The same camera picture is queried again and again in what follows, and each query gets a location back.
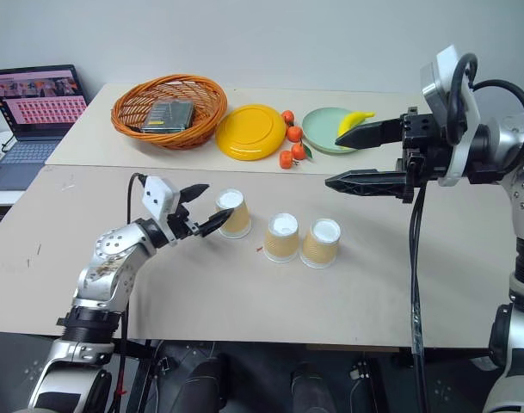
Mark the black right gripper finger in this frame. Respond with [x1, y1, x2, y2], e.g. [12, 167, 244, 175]
[324, 168, 408, 199]
[334, 118, 404, 152]

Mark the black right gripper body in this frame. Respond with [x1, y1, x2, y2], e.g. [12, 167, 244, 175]
[394, 106, 454, 204]

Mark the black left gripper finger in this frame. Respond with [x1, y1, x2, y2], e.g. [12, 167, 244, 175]
[195, 207, 237, 237]
[177, 183, 211, 207]

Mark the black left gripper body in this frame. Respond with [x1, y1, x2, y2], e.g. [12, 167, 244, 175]
[174, 204, 201, 241]

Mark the yellow toy banana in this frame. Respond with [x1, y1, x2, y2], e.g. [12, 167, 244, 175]
[336, 111, 377, 150]

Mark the tan paper cup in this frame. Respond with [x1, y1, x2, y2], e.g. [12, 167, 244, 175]
[263, 212, 299, 264]
[215, 188, 253, 239]
[299, 218, 342, 270]

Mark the pale green plate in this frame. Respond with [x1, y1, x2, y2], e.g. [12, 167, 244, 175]
[301, 107, 362, 155]

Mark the dark flat box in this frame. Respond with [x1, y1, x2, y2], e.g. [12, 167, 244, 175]
[140, 101, 195, 133]

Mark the yellow plastic plate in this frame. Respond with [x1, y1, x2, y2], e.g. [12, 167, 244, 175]
[214, 103, 287, 163]

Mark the orange wicker basket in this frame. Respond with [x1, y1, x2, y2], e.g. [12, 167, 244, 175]
[110, 74, 228, 151]

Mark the dark rounded shape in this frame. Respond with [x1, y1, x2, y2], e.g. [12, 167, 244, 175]
[175, 352, 229, 413]
[289, 363, 338, 413]

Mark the open blue-grey laptop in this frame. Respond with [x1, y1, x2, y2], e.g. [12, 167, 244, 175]
[0, 64, 91, 192]

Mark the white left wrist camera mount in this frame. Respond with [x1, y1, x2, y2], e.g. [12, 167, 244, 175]
[142, 175, 180, 247]

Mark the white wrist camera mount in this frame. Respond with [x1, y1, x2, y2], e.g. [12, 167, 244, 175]
[142, 175, 180, 247]
[419, 44, 483, 188]

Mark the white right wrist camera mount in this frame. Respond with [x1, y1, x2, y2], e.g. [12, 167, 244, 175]
[419, 44, 483, 188]

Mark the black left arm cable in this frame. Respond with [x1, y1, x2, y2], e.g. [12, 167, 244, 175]
[114, 172, 149, 413]

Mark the black table frame leg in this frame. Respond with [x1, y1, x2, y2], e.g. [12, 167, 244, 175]
[126, 339, 160, 413]

